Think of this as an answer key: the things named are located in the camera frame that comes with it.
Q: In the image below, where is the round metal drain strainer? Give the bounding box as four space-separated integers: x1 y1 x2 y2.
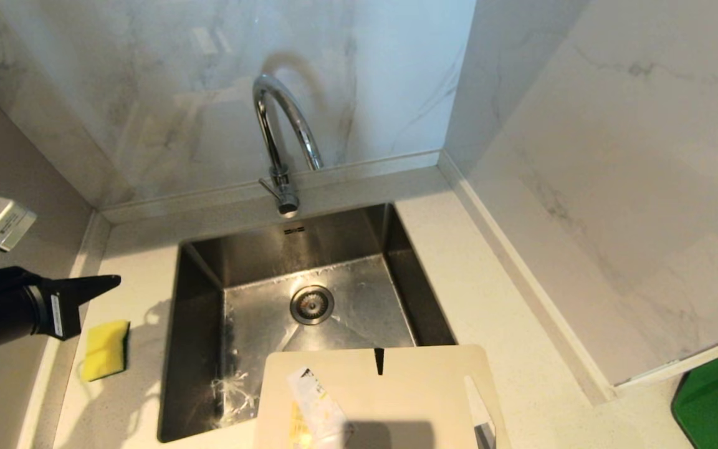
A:
289 285 336 326

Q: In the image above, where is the chrome gooseneck faucet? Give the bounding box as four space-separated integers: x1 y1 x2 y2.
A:
252 74 325 219

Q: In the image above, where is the beige plastic cutting board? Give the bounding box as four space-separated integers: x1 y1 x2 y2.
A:
253 345 513 449

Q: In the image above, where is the white yellow paper label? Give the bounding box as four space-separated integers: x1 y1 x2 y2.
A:
286 367 348 449

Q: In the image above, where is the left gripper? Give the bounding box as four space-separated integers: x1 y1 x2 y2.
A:
0 274 122 355

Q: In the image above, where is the yellow green sponge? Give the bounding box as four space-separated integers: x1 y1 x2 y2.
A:
80 320 131 382

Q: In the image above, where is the stainless steel sink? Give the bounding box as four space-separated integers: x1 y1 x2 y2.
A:
157 203 458 444

